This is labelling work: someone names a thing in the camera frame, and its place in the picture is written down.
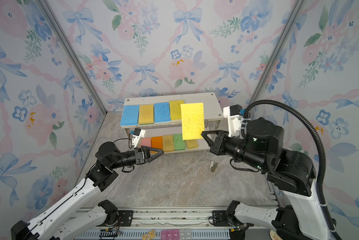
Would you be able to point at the yellow sponge bottom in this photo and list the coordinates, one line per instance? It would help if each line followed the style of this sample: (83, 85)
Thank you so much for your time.
(168, 143)

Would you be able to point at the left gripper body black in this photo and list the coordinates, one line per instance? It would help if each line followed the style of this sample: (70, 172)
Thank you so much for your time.
(134, 158)

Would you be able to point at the yellow patterned card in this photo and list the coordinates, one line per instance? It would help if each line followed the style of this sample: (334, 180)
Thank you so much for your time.
(150, 235)

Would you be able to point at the dark yellow sponge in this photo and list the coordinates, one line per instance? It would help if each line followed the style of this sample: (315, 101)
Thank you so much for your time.
(191, 144)

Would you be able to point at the pink plastic box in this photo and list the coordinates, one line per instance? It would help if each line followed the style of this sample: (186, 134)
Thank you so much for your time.
(173, 234)

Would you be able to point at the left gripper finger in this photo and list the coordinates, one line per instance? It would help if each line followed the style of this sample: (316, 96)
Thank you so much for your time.
(153, 157)
(151, 150)

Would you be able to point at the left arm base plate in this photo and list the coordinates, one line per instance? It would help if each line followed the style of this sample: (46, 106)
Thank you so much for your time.
(121, 218)

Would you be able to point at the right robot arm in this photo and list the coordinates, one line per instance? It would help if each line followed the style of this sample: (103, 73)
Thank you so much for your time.
(292, 172)

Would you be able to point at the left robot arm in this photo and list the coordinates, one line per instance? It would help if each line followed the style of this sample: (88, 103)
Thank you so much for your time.
(97, 179)

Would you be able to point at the round patterned disc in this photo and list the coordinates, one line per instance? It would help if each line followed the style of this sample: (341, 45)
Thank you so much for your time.
(274, 235)

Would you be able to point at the clear plastic box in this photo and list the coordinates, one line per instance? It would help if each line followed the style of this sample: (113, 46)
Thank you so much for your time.
(185, 234)

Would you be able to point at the white two-tier shelf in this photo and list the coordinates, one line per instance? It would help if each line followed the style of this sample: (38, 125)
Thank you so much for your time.
(212, 113)

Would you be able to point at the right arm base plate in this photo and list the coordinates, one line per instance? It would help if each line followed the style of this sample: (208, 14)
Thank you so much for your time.
(219, 218)

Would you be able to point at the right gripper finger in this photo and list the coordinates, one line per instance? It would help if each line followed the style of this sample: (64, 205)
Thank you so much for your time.
(214, 147)
(206, 134)

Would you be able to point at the blue sponge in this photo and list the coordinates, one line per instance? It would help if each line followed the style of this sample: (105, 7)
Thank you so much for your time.
(162, 112)
(130, 115)

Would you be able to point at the green sponge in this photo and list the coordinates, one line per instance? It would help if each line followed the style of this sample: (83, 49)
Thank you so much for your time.
(179, 143)

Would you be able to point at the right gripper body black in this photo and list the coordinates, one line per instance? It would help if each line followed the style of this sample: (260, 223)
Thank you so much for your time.
(235, 146)

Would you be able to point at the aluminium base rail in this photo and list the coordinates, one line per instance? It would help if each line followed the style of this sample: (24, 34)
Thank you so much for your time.
(142, 217)

